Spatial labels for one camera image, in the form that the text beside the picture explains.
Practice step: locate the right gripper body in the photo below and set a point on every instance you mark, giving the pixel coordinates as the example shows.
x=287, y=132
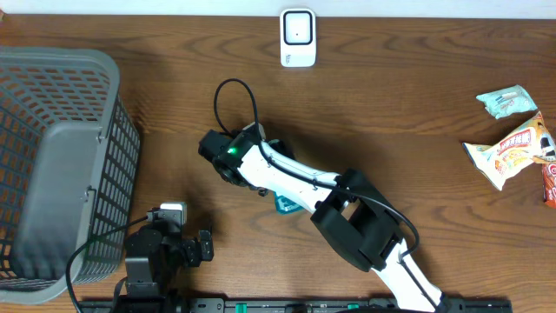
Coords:
x=274, y=146

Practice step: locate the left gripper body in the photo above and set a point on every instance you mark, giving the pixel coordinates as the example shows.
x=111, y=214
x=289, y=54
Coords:
x=188, y=250

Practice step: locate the blue mouthwash bottle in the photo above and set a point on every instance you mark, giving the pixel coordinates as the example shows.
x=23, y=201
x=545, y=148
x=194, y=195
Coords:
x=285, y=206

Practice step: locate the yellow snack bag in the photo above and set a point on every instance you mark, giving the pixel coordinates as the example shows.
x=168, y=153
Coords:
x=529, y=143

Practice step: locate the teal wet wipes pack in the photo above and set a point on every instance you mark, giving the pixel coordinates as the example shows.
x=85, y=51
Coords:
x=505, y=102

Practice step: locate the brown Top chocolate bar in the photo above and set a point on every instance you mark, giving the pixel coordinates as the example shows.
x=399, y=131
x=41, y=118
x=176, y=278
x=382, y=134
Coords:
x=549, y=181

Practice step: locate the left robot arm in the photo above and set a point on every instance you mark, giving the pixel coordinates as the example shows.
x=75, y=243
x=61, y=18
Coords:
x=154, y=256

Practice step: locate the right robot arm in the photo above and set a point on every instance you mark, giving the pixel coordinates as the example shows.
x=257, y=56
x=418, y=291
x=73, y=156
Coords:
x=356, y=220

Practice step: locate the white barcode scanner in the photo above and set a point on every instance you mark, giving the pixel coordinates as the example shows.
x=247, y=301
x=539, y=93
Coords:
x=297, y=38

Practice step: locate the grey plastic shopping basket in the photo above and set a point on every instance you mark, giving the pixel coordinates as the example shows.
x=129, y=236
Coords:
x=69, y=153

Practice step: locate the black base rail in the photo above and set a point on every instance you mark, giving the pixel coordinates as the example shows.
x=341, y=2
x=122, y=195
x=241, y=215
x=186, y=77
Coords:
x=218, y=305

